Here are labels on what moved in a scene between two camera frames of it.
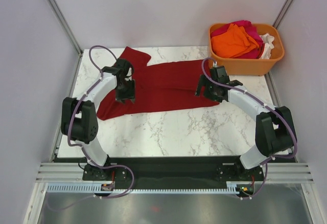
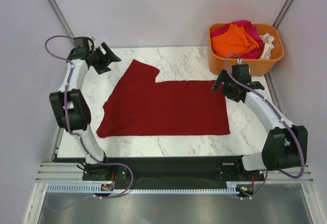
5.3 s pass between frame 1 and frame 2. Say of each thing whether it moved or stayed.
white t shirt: stayed
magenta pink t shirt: stayed
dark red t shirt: moved
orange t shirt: stayed
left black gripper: moved
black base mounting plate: stayed
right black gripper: moved
